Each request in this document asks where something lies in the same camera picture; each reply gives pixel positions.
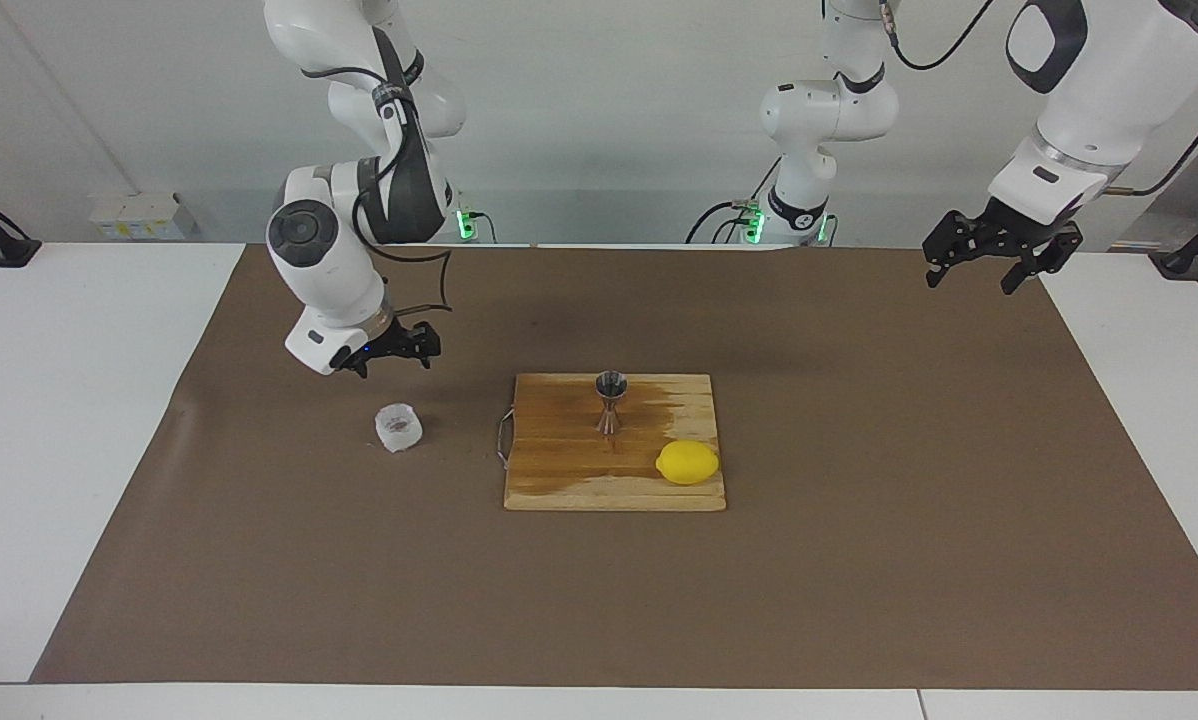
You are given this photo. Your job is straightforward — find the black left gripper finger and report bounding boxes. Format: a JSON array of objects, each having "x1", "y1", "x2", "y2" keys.
[
  {"x1": 922, "y1": 212, "x2": 982, "y2": 289},
  {"x1": 1002, "y1": 225, "x2": 1083, "y2": 296}
]

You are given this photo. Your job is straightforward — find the small clear plastic cup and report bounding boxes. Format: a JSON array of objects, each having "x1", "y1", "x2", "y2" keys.
[{"x1": 375, "y1": 403, "x2": 423, "y2": 454}]

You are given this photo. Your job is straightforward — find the steel double jigger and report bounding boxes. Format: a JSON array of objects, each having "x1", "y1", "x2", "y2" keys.
[{"x1": 595, "y1": 370, "x2": 630, "y2": 437}]

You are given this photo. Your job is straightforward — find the wooden cutting board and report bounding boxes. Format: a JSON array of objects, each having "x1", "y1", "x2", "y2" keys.
[{"x1": 497, "y1": 373, "x2": 728, "y2": 513}]

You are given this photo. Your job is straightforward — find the brown table mat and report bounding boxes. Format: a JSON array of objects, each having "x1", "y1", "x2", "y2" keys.
[{"x1": 31, "y1": 245, "x2": 1198, "y2": 691}]

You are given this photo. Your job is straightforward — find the yellow lemon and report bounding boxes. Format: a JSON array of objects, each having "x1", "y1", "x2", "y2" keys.
[{"x1": 656, "y1": 439, "x2": 721, "y2": 487}]

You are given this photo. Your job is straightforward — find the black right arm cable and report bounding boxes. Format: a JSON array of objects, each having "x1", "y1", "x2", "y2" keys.
[{"x1": 354, "y1": 60, "x2": 456, "y2": 321}]

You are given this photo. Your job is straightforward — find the black left base cables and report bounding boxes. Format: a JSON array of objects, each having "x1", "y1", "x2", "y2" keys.
[{"x1": 686, "y1": 155, "x2": 785, "y2": 244}]

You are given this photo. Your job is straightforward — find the white wall socket boxes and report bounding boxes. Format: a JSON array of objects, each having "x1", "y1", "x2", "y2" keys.
[{"x1": 89, "y1": 193, "x2": 197, "y2": 241}]

